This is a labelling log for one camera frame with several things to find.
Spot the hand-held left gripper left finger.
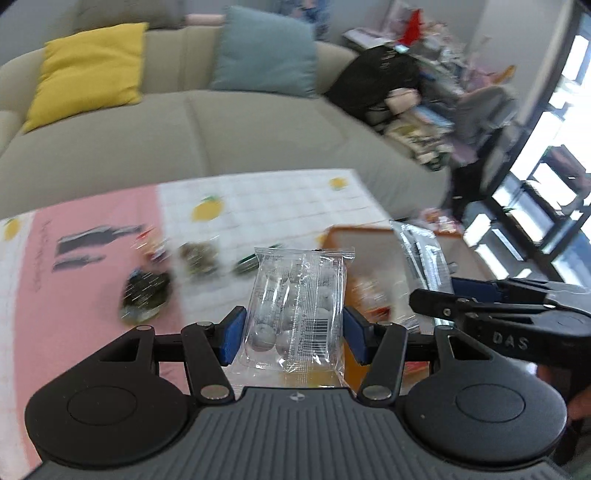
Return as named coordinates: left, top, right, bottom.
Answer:
left=65, top=306, right=246, bottom=401

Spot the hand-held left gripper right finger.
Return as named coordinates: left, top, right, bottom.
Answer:
left=342, top=306, right=522, bottom=401

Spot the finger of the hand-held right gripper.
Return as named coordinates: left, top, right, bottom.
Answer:
left=451, top=277, right=555, bottom=303
left=409, top=288, right=550, bottom=325

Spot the clear silvery snack packet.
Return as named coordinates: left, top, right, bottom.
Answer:
left=389, top=220, right=456, bottom=331

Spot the clear packet of white balls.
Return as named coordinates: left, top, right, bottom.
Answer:
left=229, top=247, right=356, bottom=389

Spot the orange cardboard box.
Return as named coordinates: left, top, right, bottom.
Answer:
left=318, top=224, right=490, bottom=393

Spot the plastic bag of snacks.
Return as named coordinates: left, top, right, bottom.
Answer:
left=417, top=208, right=463, bottom=234

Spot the olive green snack packet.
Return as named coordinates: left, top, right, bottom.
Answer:
left=179, top=241, right=221, bottom=274

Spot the dark green snack packet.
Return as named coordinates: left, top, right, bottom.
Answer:
left=121, top=271, right=172, bottom=322

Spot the black garment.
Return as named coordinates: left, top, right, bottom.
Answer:
left=450, top=124, right=509, bottom=219

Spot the small red candy packet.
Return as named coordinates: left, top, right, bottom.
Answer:
left=133, top=230, right=168, bottom=262

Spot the lemon print checked tablecloth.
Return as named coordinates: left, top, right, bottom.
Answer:
left=0, top=168, right=402, bottom=467

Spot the printed tote bag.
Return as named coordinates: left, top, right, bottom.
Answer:
left=383, top=115, right=455, bottom=172

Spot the stack of books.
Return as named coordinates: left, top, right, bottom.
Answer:
left=406, top=104, right=456, bottom=136

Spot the beige sofa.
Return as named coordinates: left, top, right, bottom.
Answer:
left=0, top=0, right=455, bottom=221

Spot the pink pouch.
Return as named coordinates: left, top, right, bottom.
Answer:
left=385, top=88, right=419, bottom=114

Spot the black backpack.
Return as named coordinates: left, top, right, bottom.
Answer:
left=325, top=45, right=423, bottom=126

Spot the red bag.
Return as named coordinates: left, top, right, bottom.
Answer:
left=399, top=9, right=426, bottom=45

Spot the blue pillow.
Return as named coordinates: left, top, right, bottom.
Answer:
left=209, top=6, right=319, bottom=99

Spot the yellow pillow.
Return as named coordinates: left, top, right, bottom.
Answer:
left=21, top=22, right=149, bottom=134

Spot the cartoon print pillow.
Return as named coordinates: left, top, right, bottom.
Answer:
left=277, top=0, right=333, bottom=42

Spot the pink cushion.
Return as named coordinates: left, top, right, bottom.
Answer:
left=185, top=13, right=228, bottom=27

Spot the grey patterned pillow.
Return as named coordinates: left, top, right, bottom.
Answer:
left=74, top=0, right=185, bottom=29

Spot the black window frame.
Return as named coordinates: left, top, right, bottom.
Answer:
left=480, top=0, right=591, bottom=289

